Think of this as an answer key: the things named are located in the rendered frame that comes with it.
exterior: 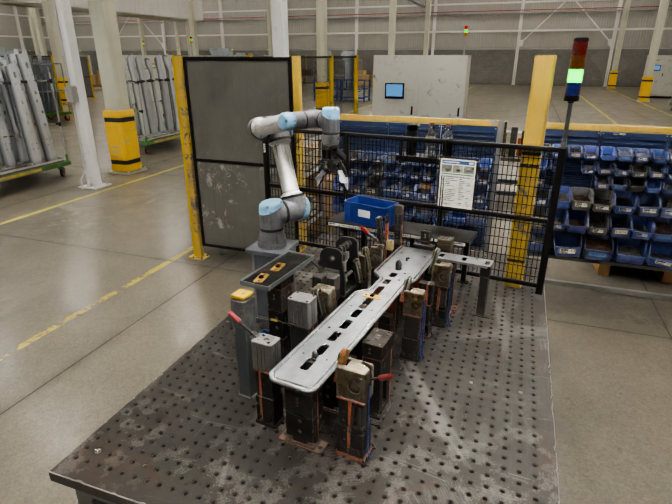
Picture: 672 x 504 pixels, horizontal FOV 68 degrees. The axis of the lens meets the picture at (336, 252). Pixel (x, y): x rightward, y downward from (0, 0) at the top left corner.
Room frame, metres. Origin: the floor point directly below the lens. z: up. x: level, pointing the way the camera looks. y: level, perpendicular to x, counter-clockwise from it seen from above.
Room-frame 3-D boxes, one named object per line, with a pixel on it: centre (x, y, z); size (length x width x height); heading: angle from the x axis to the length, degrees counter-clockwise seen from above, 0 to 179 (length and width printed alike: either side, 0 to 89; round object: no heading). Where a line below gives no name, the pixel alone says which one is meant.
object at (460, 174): (2.84, -0.71, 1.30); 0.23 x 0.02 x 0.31; 63
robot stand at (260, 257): (2.36, 0.32, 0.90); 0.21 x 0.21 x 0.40; 70
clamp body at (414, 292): (1.95, -0.34, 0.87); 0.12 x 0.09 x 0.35; 63
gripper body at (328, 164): (2.16, 0.03, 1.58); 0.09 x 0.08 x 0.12; 153
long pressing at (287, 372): (1.96, -0.16, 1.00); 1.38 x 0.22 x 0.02; 153
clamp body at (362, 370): (1.37, -0.07, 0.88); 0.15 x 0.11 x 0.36; 63
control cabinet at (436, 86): (9.17, -1.48, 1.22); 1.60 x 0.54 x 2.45; 70
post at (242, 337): (1.69, 0.36, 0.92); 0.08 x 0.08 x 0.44; 63
